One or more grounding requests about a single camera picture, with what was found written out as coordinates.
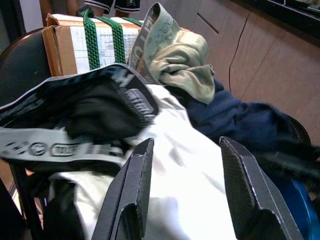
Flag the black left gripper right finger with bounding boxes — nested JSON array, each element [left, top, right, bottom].
[[218, 136, 305, 240]]

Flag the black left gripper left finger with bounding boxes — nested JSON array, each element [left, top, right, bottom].
[[91, 137, 155, 240]]

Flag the black furry garment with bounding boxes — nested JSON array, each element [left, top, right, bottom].
[[252, 117, 320, 193]]

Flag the blue laundry basket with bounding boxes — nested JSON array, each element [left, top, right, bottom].
[[279, 178, 320, 240]]

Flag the white cloth garment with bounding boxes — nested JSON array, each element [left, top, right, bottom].
[[48, 84, 238, 240]]

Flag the navy blue fleece garment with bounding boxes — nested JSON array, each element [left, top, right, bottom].
[[164, 78, 293, 153]]

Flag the black boxer briefs grey waistband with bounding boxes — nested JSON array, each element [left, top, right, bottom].
[[0, 63, 160, 173]]

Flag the green patterned boxer briefs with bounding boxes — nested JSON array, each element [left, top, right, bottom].
[[126, 2, 216, 105]]

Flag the brown cardboard box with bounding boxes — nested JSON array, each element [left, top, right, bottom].
[[41, 13, 144, 77]]

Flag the black chair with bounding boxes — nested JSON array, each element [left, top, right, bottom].
[[0, 27, 52, 107]]

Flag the thin black cable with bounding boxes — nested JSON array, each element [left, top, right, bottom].
[[228, 13, 252, 88]]

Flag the green patterned strap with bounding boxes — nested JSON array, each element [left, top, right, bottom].
[[75, 6, 144, 71]]

